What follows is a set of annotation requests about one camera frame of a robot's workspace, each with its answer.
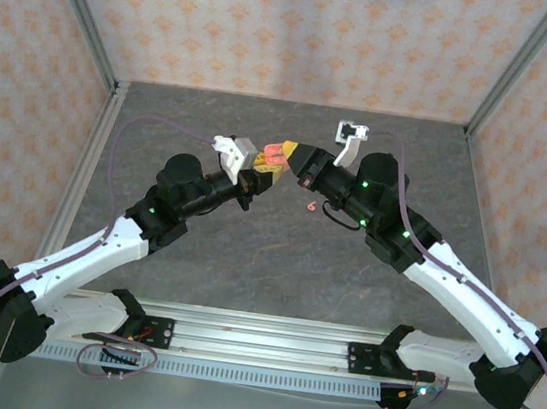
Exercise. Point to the earbud charging case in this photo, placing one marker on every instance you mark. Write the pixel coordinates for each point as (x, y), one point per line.
(274, 151)

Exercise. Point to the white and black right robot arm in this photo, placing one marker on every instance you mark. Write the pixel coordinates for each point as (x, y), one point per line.
(472, 301)

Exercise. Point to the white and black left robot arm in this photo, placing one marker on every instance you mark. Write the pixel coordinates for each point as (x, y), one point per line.
(75, 254)

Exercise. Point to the small pink rubber ear hook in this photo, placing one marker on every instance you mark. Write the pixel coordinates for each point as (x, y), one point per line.
(310, 207)

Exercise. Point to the aluminium base beam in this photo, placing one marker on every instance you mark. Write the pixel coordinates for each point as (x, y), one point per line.
(261, 339)

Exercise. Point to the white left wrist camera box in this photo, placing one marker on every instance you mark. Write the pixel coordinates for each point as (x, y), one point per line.
(234, 156)

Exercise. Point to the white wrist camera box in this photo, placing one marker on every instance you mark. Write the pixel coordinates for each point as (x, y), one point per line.
(351, 134)
(234, 156)

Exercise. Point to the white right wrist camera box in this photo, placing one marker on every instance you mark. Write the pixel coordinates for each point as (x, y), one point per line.
(351, 134)

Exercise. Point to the aluminium frame corner post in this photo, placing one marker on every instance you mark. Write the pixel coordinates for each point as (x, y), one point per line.
(515, 70)
(85, 18)

